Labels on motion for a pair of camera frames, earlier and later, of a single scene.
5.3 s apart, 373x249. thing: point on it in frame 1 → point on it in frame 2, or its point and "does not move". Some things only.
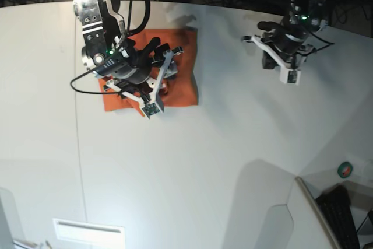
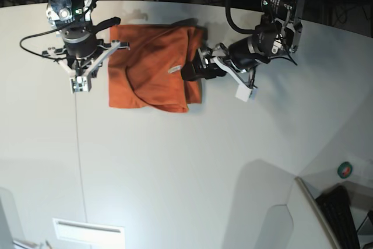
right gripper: (131, 63) → (81, 41)
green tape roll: (344, 169) does not move
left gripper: (291, 42) → (245, 55)
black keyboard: (335, 204) does not move
